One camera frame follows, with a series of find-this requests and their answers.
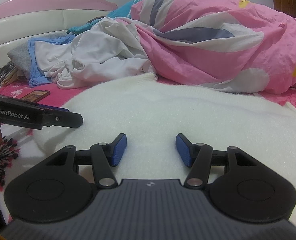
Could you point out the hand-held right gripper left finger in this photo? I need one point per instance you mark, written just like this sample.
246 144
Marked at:
119 150

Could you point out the light blue cloth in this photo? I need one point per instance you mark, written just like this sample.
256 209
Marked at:
35 72

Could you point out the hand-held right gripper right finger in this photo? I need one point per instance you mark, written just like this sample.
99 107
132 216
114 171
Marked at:
182 150

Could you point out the grey cloth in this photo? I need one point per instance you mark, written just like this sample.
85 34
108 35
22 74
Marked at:
20 57

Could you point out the cream knit sweater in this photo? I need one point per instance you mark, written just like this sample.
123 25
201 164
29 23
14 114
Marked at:
163 110

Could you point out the white shirt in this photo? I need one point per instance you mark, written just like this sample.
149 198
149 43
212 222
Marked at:
100 50

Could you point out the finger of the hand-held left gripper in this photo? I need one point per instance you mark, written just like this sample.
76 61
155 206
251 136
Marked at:
59 110
68 120

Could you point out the pink floral blanket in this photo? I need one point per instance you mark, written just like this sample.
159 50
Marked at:
3 90

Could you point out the pink patterned quilt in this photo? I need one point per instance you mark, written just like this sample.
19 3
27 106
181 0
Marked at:
225 42

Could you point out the teal striped blanket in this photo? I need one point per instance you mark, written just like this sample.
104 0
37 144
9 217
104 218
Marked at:
123 10

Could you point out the pink and white headboard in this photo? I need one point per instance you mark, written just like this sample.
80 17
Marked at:
38 17

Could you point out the smartphone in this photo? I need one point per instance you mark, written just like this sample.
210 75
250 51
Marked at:
36 96

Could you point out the dark patterned cloth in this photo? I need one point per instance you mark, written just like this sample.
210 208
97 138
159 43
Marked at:
3 73

